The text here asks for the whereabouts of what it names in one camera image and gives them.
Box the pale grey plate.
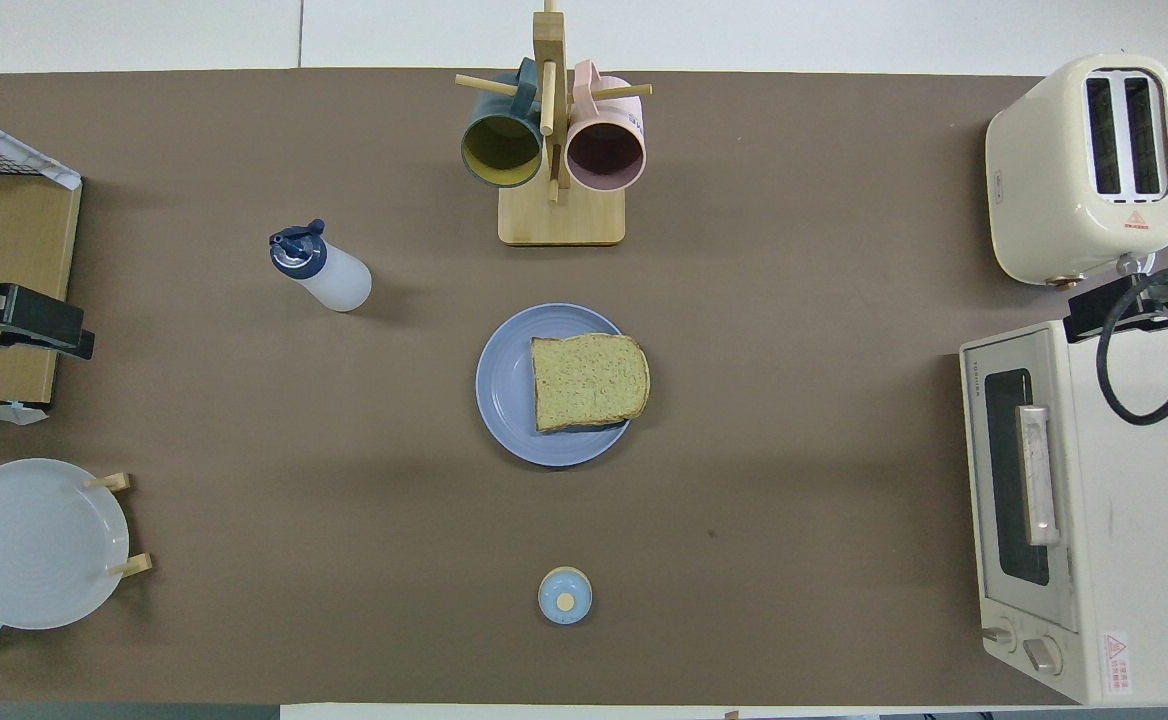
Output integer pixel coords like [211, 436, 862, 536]
[0, 458, 131, 631]

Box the squeeze bottle with navy cap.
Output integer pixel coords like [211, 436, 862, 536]
[269, 219, 373, 313]

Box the pink mug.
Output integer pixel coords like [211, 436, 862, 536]
[565, 60, 648, 194]

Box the toasted bread slice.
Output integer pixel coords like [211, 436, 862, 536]
[530, 333, 652, 434]

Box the cream toaster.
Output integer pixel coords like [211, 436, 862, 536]
[985, 54, 1168, 287]

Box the periwinkle blue plate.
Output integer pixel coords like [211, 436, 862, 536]
[475, 303, 640, 468]

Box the brown table mat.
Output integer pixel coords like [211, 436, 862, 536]
[0, 68, 1168, 707]

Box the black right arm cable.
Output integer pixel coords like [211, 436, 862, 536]
[1096, 265, 1168, 426]

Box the white toaster oven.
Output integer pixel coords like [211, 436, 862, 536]
[959, 318, 1168, 705]

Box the wooden mug tree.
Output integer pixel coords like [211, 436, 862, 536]
[455, 0, 653, 247]

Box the dark teal mug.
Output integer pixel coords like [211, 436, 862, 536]
[460, 57, 545, 189]

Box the wooden shelf with wire basket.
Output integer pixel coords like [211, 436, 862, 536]
[0, 130, 83, 406]

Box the wooden plate rack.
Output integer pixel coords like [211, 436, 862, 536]
[0, 472, 154, 629]

